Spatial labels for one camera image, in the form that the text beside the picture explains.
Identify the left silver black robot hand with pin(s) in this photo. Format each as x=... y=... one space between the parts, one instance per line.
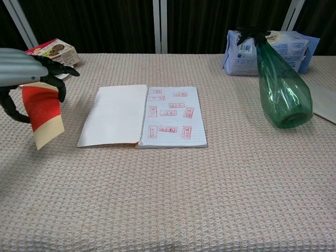
x=18 y=68

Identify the red and tan card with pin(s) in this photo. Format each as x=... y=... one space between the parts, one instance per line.
x=42 y=113

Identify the cookie snack box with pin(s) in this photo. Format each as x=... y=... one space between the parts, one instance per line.
x=64 y=52

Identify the black pleated curtain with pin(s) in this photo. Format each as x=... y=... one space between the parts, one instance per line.
x=105 y=23

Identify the open notebook with red stamps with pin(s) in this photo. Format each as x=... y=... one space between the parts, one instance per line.
x=115 y=118

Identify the blue wet wipes pack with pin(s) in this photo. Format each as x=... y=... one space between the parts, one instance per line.
x=241 y=60

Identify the green plastic spray bottle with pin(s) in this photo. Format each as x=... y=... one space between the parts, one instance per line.
x=283 y=99

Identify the pale shoe insole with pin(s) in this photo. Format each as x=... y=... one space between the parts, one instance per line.
x=325 y=102

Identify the white partition post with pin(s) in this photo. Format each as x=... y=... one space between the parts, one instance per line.
x=23 y=26
x=292 y=15
x=160 y=26

